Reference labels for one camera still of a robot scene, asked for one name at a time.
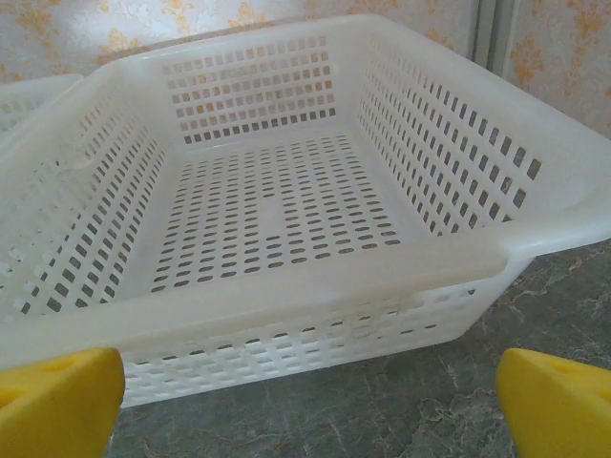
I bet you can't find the aluminium frame post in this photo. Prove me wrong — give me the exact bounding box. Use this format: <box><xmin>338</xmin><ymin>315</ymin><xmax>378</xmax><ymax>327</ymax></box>
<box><xmin>476</xmin><ymin>0</ymin><xmax>516</xmax><ymax>83</ymax></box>

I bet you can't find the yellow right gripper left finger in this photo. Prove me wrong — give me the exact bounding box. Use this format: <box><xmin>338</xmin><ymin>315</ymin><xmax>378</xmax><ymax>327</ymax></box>
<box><xmin>0</xmin><ymin>346</ymin><xmax>126</xmax><ymax>458</ymax></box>

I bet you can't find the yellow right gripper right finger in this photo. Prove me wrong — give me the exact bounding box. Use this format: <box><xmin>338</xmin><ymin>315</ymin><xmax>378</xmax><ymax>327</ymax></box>
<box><xmin>495</xmin><ymin>347</ymin><xmax>611</xmax><ymax>458</ymax></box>

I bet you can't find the white perforated plastic basket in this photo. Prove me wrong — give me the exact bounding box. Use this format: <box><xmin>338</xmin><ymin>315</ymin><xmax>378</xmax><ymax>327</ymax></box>
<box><xmin>0</xmin><ymin>73</ymin><xmax>85</xmax><ymax>144</ymax></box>
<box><xmin>0</xmin><ymin>13</ymin><xmax>611</xmax><ymax>409</ymax></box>

